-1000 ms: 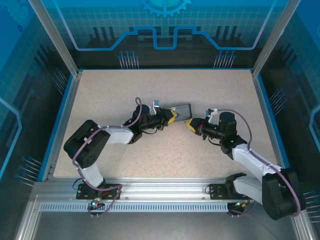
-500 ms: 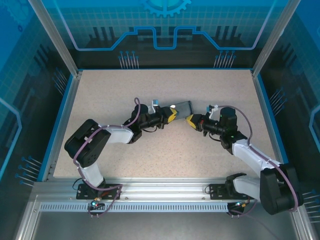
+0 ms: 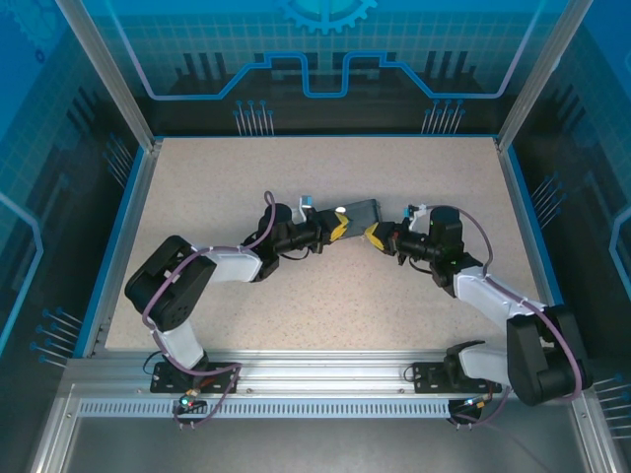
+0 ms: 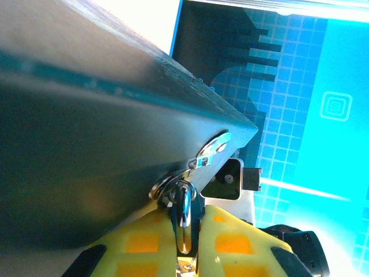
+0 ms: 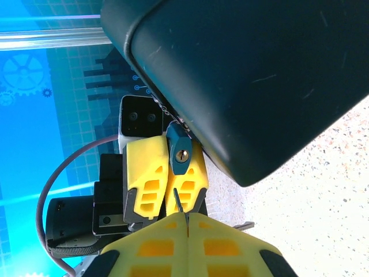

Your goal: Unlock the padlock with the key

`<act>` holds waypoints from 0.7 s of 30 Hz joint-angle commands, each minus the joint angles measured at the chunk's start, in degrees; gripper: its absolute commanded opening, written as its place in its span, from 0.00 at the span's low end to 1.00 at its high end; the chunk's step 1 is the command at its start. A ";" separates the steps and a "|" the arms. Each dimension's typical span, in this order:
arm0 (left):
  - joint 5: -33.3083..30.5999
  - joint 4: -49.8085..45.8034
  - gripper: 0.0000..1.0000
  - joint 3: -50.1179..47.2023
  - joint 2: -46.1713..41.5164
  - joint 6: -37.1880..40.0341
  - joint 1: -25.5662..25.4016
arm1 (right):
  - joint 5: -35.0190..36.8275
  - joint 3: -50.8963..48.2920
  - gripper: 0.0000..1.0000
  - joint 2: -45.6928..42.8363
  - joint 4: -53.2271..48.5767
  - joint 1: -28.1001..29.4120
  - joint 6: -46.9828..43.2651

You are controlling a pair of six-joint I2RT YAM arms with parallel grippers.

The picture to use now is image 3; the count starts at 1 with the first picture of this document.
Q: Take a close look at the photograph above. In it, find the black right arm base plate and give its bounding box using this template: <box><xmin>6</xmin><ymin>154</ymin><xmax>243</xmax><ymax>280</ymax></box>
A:
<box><xmin>411</xmin><ymin>362</ymin><xmax>504</xmax><ymax>395</ymax></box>

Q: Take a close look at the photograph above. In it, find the starry night print box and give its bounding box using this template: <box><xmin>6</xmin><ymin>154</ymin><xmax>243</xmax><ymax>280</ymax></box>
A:
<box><xmin>339</xmin><ymin>197</ymin><xmax>384</xmax><ymax>238</ymax></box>

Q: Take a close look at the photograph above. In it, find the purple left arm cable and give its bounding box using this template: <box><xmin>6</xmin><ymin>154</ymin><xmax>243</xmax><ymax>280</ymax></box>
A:
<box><xmin>141</xmin><ymin>190</ymin><xmax>278</xmax><ymax>430</ymax></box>

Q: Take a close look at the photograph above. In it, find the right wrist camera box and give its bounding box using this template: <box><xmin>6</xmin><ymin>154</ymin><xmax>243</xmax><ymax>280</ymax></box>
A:
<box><xmin>401</xmin><ymin>203</ymin><xmax>430</xmax><ymax>231</ymax></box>

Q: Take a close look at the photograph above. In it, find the aluminium mounting rail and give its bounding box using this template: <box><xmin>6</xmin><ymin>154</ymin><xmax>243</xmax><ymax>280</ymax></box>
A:
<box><xmin>66</xmin><ymin>349</ymin><xmax>588</xmax><ymax>401</ymax></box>

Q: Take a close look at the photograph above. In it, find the aluminium frame post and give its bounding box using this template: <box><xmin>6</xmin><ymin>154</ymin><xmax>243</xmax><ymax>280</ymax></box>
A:
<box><xmin>53</xmin><ymin>0</ymin><xmax>165</xmax><ymax>152</ymax></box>
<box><xmin>494</xmin><ymin>0</ymin><xmax>596</xmax><ymax>154</ymax></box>

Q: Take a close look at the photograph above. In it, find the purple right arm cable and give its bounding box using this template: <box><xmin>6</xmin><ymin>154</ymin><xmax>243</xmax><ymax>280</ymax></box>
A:
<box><xmin>418</xmin><ymin>203</ymin><xmax>596</xmax><ymax>430</ymax></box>

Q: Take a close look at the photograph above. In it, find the slotted grey cable duct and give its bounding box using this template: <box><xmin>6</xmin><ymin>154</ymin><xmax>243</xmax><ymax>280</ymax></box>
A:
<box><xmin>78</xmin><ymin>400</ymin><xmax>456</xmax><ymax>420</ymax></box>

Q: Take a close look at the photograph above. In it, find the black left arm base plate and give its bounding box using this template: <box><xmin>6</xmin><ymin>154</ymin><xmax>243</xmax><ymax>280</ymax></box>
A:
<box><xmin>150</xmin><ymin>362</ymin><xmax>241</xmax><ymax>395</ymax></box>

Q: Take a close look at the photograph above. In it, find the small LED connector board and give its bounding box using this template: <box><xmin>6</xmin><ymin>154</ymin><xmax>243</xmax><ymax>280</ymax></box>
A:
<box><xmin>460</xmin><ymin>393</ymin><xmax>494</xmax><ymax>413</ymax></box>
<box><xmin>177</xmin><ymin>391</ymin><xmax>206</xmax><ymax>413</ymax></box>

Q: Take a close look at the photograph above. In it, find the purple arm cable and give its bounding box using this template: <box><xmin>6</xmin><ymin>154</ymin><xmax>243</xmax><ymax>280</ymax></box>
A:
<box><xmin>141</xmin><ymin>190</ymin><xmax>278</xmax><ymax>430</ymax></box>
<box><xmin>418</xmin><ymin>203</ymin><xmax>596</xmax><ymax>430</ymax></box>

